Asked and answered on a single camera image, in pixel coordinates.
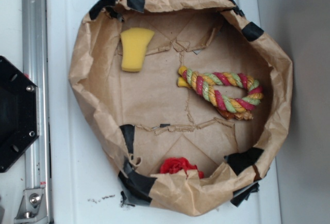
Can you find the yellow-green sponge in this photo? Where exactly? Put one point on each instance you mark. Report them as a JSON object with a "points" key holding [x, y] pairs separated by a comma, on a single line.
{"points": [[134, 43]]}

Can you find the brown paper bag bin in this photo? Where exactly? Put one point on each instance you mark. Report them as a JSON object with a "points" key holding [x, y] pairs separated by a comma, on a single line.
{"points": [[142, 118]]}

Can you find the red crumpled cloth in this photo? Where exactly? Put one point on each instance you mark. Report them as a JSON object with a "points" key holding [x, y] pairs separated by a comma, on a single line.
{"points": [[175, 164]]}

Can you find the brown seashell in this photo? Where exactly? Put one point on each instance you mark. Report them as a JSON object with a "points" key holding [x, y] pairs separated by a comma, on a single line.
{"points": [[247, 115]]}

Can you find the white plastic tray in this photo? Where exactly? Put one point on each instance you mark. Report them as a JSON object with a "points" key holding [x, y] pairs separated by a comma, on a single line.
{"points": [[85, 186]]}

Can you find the multicolour twisted rope toy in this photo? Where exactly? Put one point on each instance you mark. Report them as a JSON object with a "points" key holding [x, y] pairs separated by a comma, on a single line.
{"points": [[235, 93]]}

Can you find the aluminium rail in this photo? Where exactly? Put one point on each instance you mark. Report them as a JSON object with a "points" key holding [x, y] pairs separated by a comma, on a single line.
{"points": [[38, 155]]}

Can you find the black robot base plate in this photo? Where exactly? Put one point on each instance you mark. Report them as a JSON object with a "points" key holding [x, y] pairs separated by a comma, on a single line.
{"points": [[19, 119]]}

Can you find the metal corner bracket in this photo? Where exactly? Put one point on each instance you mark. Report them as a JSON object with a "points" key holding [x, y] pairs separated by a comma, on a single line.
{"points": [[33, 207]]}

